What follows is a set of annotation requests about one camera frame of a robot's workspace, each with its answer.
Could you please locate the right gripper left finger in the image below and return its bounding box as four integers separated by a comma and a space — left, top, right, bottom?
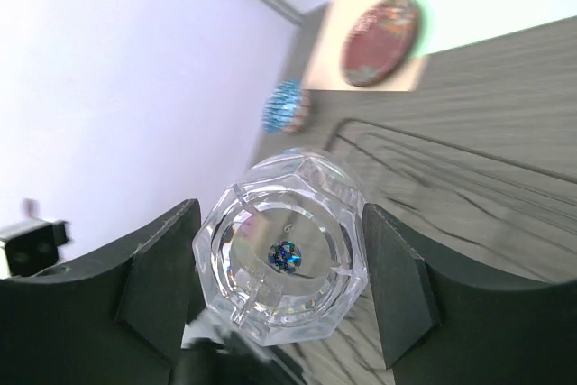
1, 199, 201, 384

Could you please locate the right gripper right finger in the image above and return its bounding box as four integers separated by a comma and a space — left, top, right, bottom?
362, 204, 576, 384

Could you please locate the black wire dish rack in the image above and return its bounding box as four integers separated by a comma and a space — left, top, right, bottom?
324, 118, 576, 283

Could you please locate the clear glass tumbler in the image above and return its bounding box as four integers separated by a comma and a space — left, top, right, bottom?
192, 148, 369, 346

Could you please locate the blue patterned bowl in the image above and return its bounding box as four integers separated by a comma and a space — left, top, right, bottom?
262, 80, 312, 133

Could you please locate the red floral plate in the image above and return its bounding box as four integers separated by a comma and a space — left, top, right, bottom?
340, 0, 422, 87

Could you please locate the grey ceramic mug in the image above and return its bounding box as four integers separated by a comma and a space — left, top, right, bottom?
169, 314, 307, 384

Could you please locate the beige folder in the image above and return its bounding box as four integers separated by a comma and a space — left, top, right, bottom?
302, 0, 426, 92

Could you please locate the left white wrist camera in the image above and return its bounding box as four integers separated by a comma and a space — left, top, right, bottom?
1, 219, 69, 280

